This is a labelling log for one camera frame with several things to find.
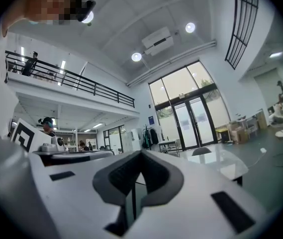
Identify large glass window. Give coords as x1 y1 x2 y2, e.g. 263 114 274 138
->
148 60 231 144

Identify person's head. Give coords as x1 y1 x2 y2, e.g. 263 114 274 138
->
1 0 85 38

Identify black head-worn camera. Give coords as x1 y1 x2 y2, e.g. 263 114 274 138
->
73 0 97 22

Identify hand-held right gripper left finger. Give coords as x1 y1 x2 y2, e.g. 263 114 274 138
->
29 150 142 239

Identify small white table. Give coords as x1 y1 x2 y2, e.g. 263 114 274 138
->
158 138 182 157

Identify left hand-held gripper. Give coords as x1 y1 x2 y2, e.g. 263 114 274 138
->
10 118 115 168

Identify white locker cabinet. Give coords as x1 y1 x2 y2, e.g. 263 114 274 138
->
126 128 142 150

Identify black mezzanine railing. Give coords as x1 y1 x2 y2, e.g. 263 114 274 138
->
4 50 135 109

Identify white ceiling pipes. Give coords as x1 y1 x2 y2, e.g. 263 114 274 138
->
125 39 217 87

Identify white marble table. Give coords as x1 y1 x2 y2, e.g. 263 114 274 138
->
180 142 249 187

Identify cardboard box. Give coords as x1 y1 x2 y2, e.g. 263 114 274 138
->
227 122 250 144

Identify white ceiling air conditioner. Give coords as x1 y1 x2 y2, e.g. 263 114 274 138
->
141 25 175 57

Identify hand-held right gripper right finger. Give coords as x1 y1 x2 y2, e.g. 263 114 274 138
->
131 149 273 239

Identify glass entrance door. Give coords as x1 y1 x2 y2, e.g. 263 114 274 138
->
172 96 218 151

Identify coat rack with clothes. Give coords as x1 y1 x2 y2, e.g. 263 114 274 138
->
141 124 160 151

